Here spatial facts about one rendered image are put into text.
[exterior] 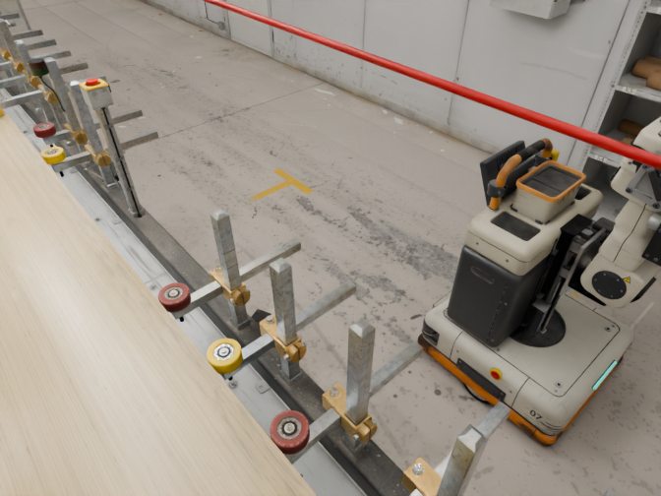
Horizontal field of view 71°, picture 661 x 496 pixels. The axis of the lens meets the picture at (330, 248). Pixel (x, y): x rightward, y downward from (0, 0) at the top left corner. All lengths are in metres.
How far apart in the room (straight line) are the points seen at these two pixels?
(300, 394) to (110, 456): 0.48
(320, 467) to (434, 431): 0.87
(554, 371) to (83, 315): 1.62
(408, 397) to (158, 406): 1.27
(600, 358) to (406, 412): 0.79
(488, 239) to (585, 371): 0.69
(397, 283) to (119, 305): 1.61
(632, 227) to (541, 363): 0.65
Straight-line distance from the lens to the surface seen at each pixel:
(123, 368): 1.18
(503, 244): 1.65
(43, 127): 2.34
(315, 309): 1.26
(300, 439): 1.00
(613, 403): 2.41
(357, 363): 0.91
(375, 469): 1.20
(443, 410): 2.12
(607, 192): 3.44
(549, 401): 1.94
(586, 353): 2.13
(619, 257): 1.68
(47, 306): 1.41
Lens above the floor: 1.80
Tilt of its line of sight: 41 degrees down
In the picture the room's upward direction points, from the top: straight up
